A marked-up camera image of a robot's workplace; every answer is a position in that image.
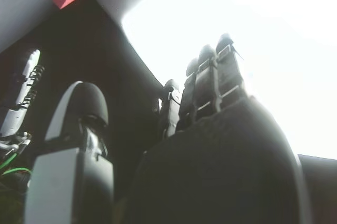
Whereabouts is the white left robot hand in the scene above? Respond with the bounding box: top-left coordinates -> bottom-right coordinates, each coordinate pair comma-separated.
23,33 -> 313,224

